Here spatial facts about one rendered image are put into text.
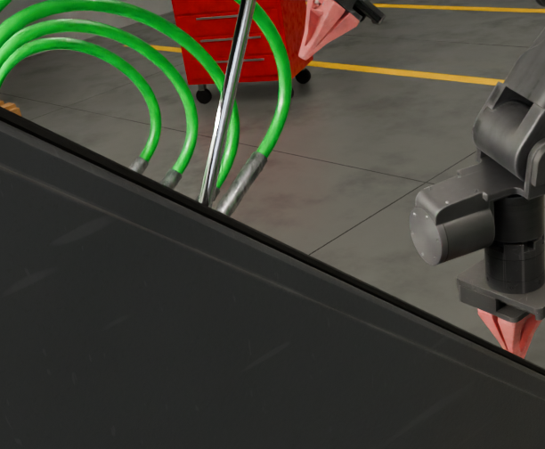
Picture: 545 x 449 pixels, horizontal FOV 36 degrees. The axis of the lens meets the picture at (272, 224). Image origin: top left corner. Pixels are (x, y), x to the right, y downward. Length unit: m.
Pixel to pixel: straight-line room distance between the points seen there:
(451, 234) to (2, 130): 0.49
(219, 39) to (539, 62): 4.47
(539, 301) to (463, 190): 0.14
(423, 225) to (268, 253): 0.35
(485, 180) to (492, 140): 0.04
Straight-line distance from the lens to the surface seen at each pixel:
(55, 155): 0.37
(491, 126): 0.78
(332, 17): 1.04
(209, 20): 5.18
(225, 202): 0.86
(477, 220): 0.78
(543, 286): 0.86
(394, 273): 3.06
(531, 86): 0.77
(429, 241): 0.78
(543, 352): 2.62
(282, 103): 0.88
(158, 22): 0.88
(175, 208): 0.41
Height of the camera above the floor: 1.50
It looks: 25 degrees down
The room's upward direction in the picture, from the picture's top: 10 degrees counter-clockwise
